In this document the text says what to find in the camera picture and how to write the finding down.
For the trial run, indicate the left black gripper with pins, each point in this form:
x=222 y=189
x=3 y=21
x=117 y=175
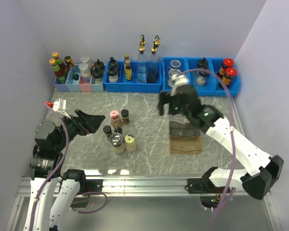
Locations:
x=91 y=122

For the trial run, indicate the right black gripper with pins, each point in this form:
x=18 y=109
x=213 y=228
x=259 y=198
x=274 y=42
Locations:
x=164 y=98

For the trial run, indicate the silver lid spice jar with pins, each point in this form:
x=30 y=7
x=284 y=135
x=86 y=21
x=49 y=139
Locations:
x=186 y=121

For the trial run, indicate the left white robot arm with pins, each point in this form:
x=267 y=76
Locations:
x=51 y=194

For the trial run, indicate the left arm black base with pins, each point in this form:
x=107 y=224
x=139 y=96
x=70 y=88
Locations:
x=81 y=200

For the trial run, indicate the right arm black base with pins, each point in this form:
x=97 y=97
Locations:
x=210 y=195

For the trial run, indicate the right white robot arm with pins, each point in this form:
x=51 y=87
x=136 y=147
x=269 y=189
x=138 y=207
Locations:
x=261 y=170

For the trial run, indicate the small black cap bottle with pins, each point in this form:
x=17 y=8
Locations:
x=108 y=131

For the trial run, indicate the pink lid spice jar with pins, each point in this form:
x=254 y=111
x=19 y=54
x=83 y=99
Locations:
x=115 y=119

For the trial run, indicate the dark shaker spice bottle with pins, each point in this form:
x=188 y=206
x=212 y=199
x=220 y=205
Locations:
x=118 y=130

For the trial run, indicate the front clear glass jar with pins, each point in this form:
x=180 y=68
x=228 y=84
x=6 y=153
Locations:
x=172 y=76

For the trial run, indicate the clear glass jar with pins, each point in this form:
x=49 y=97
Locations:
x=172 y=76
x=175 y=64

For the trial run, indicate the black cap spice bottle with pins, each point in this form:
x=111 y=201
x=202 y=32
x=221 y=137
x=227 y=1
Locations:
x=125 y=116

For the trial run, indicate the pale blue storage bin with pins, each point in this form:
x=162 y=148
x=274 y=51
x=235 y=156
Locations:
x=97 y=85

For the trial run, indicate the rear clear glass jar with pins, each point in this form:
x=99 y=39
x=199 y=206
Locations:
x=175 y=64

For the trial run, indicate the pink storage bin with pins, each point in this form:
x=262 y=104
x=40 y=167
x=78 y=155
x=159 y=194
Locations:
x=85 y=84

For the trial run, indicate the right dark oil bottle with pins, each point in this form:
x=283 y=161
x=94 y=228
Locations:
x=153 y=62

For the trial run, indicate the front black lid sugar jar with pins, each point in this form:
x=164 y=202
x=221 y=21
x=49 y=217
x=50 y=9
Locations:
x=202 y=76

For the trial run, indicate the light blue storage bin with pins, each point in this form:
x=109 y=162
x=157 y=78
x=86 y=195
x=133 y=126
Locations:
x=73 y=85

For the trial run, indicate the yellow lid spice jar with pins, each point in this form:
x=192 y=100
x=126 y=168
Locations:
x=130 y=143

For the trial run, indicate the large blue triple bin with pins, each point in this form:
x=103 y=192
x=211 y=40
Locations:
x=211 y=88

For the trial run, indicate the left glass oil bottle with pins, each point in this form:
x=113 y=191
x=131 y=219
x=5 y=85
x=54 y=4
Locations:
x=142 y=61

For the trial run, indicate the blue divided crate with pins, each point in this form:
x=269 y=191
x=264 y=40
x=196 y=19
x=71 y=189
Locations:
x=123 y=85

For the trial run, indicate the purple storage bin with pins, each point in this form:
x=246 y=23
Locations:
x=61 y=87

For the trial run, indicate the small black cap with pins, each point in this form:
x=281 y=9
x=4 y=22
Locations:
x=75 y=77

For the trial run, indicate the front black pourer jar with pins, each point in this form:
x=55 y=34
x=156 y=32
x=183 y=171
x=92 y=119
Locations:
x=97 y=76

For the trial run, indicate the black pourer jar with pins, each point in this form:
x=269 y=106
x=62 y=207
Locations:
x=99 y=65
x=97 y=76

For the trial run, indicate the front cork yellow bottle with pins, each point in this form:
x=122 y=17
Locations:
x=128 y=70

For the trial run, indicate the front black top shaker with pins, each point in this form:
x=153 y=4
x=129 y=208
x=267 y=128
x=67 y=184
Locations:
x=112 y=74

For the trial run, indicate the front silver lid jar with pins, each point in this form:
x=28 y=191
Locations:
x=85 y=72

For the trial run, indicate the rear black lid jar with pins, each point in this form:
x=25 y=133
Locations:
x=203 y=63

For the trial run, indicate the front red sauce bottle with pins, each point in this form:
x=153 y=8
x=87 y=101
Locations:
x=58 y=71

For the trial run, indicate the rear black pourer jar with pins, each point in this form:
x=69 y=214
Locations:
x=99 y=65

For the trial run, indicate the rear silver lid jar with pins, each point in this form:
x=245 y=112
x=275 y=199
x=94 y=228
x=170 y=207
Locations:
x=86 y=59

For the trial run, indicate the rear cork bottle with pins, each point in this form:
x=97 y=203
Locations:
x=126 y=58

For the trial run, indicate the front red lid sauce jar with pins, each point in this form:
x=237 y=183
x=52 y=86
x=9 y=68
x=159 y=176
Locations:
x=227 y=75

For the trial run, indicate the red lid sauce jar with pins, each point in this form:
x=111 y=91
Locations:
x=226 y=63
x=227 y=75

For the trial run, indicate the rear red lid sauce jar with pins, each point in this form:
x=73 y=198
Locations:
x=226 y=63

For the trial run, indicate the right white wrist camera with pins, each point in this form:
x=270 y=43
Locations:
x=181 y=80

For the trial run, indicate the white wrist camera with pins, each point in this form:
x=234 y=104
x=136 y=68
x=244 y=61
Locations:
x=181 y=80
x=59 y=105

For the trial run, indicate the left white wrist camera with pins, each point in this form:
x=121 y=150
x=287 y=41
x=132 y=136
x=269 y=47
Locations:
x=59 y=105

